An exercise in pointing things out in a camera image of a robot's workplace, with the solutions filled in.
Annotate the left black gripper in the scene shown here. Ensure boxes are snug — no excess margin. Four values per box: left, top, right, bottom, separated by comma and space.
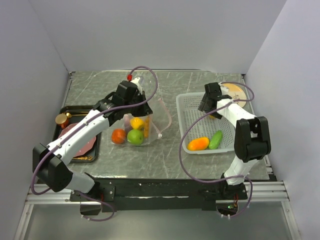
123, 91, 153, 118

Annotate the yellow bell pepper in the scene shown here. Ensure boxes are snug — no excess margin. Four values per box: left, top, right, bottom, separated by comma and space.
130, 117, 145, 130

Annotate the orange fried food piece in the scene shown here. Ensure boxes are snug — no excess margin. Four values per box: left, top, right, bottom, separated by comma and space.
143, 116, 150, 138

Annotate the clear zip top bag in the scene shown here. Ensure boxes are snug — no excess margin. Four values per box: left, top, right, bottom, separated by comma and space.
107, 98, 172, 147

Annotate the orange pumpkin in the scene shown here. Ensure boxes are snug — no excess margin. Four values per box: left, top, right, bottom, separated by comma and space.
111, 128, 127, 145

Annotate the green apple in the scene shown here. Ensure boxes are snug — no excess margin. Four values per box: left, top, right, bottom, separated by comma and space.
127, 129, 144, 145

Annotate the green cucumber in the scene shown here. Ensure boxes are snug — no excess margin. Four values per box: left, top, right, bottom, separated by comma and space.
208, 130, 223, 150

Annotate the orange mango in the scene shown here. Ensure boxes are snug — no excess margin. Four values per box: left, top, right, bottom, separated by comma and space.
187, 137, 210, 151

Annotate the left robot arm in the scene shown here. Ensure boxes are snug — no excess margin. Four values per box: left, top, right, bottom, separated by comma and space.
32, 77, 153, 201

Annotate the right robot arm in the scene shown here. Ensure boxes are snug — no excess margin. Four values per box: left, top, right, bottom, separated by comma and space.
198, 82, 271, 199

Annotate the beige round plate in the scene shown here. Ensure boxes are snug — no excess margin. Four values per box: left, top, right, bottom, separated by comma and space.
220, 83, 247, 100

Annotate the white plastic basket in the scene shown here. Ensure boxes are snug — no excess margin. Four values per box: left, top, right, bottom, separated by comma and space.
176, 92, 235, 155

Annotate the black tray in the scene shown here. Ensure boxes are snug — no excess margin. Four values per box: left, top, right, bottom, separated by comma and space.
52, 105, 101, 164

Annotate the gold spoon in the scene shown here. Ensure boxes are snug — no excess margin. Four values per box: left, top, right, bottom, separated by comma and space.
64, 112, 88, 119

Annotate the pink plate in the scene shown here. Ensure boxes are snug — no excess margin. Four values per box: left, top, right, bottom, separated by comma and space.
58, 123, 97, 157

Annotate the gold cup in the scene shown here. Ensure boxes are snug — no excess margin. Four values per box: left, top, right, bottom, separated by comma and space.
55, 113, 69, 129

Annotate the gold fork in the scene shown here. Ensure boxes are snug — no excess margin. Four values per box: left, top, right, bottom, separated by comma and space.
72, 156, 93, 161

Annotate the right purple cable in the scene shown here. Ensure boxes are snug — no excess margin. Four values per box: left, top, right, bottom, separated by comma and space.
178, 81, 256, 218

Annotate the purple cable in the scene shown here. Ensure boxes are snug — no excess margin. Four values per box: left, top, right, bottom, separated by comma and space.
30, 65, 159, 222
178, 81, 256, 218

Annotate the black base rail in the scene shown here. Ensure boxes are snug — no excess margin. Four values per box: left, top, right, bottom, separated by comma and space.
68, 178, 253, 217

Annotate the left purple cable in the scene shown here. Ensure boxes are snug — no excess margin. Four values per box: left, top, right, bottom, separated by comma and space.
30, 65, 159, 222

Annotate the aluminium rail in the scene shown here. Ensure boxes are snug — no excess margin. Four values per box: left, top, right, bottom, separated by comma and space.
13, 182, 76, 240

